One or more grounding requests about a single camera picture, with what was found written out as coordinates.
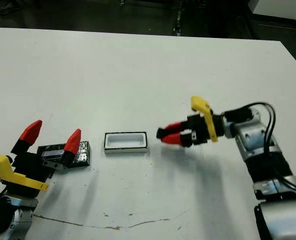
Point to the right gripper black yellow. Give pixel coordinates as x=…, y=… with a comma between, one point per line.
x=200, y=125

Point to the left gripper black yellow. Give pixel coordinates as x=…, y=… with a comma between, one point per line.
x=28, y=166

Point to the black slim camera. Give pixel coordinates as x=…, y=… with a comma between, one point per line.
x=161, y=133

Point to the black glossy box lid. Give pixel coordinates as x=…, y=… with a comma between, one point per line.
x=83, y=153

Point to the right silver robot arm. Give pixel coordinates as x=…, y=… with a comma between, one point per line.
x=250, y=135

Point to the dark shoe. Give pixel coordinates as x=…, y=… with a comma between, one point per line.
x=8, y=10

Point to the white-lined camera box base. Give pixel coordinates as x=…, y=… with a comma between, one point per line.
x=125, y=150

